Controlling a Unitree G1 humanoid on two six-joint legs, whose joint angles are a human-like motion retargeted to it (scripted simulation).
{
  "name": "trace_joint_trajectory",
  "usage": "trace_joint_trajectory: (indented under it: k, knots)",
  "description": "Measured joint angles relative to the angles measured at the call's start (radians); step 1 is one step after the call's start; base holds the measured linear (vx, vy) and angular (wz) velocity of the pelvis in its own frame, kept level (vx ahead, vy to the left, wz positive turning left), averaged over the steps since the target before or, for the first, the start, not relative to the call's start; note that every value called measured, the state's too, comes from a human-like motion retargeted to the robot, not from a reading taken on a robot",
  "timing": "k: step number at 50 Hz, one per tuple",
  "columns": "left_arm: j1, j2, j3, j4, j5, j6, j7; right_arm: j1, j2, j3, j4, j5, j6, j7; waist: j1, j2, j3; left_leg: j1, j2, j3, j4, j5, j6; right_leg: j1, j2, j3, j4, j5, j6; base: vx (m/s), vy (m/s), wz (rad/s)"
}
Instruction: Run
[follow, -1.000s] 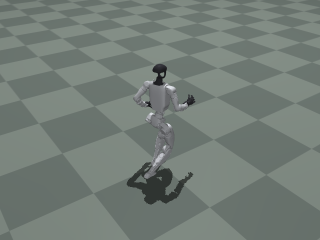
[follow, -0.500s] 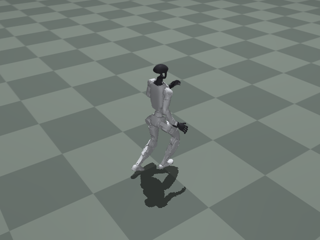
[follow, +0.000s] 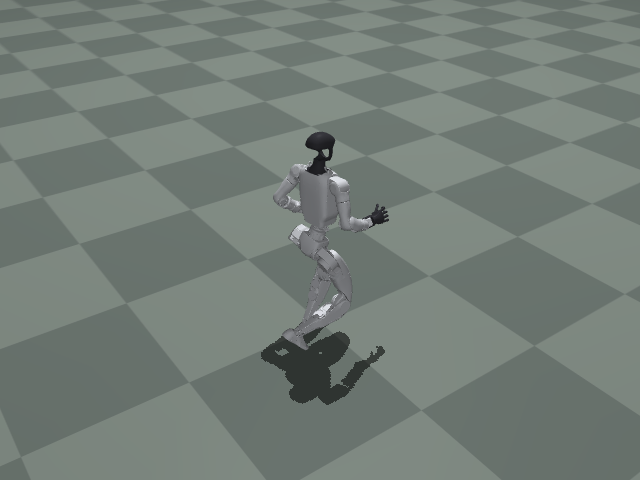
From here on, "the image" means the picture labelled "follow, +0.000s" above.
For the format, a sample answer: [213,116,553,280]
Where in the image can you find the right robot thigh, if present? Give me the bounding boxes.
[316,248,352,306]

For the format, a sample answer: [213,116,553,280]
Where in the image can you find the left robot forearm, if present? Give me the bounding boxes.
[282,196,303,213]

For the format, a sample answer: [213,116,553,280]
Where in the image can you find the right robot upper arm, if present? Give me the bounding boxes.
[329,176,353,231]

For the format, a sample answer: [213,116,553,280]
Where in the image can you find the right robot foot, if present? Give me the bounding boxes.
[282,328,309,350]

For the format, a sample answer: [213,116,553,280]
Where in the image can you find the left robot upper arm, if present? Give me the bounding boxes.
[273,164,305,207]

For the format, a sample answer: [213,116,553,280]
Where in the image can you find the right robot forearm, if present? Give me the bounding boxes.
[350,217,373,233]

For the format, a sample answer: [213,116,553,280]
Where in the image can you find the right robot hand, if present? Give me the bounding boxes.
[363,204,389,228]

